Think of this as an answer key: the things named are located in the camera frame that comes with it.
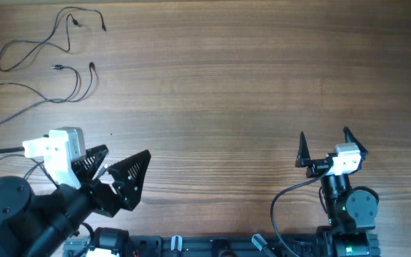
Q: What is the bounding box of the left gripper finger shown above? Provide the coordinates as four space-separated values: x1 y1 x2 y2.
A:
108 150 151 211
71 144 108 181

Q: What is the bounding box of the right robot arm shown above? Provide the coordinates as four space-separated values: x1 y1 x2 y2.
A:
295 126 381 257

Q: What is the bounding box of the thin black cable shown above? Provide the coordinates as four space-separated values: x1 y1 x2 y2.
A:
0 61 98 129
0 5 108 72

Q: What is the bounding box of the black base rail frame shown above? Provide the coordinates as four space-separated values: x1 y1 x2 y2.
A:
61 233 381 257

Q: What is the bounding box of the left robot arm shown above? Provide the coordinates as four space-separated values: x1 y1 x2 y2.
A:
0 145 151 256

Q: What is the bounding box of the right camera black cable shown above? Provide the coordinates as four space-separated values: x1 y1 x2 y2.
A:
270 163 333 257

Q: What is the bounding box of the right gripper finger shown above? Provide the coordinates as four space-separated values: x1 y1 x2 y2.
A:
343 126 368 161
295 131 311 168

